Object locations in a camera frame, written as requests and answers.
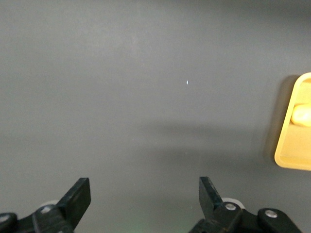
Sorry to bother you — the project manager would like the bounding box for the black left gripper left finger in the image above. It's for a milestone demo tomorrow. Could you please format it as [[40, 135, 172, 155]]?
[[0, 177, 92, 233]]

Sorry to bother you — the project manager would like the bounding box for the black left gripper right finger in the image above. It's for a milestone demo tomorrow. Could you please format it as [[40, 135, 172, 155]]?
[[188, 176, 303, 233]]

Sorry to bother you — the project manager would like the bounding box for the yellow potato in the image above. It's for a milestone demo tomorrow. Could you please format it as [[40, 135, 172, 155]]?
[[291, 103, 311, 127]]

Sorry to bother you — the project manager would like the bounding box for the yellow plastic tray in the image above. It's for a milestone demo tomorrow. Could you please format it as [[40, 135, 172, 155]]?
[[274, 72, 311, 172]]

